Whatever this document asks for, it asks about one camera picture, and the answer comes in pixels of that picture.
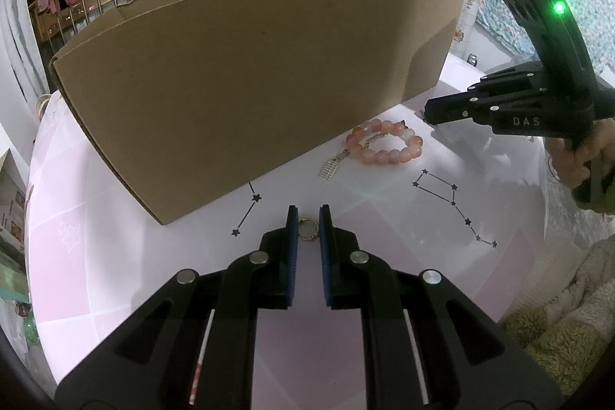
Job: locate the silver abacus charm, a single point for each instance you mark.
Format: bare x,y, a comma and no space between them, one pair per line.
330,170

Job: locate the small printed cardboard box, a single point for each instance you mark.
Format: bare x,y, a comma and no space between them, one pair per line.
12,198

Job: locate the person's fuzzy robe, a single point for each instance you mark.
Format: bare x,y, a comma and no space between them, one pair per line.
567,318

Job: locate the green plastic packaging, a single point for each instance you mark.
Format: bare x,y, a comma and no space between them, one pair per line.
19,304

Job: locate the small metal jar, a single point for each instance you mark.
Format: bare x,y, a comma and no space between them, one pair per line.
473,59

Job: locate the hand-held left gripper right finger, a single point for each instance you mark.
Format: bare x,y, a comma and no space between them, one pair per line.
325,246

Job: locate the person's right hand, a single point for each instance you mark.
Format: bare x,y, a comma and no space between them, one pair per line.
567,165

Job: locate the printed white paper roll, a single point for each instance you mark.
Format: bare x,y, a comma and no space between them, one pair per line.
468,6

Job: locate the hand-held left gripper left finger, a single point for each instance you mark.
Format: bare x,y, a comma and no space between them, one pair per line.
291,246

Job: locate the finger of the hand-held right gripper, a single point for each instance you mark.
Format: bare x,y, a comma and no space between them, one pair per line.
509,81
456,117

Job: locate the large brown cardboard box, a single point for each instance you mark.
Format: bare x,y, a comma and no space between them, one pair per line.
240,93

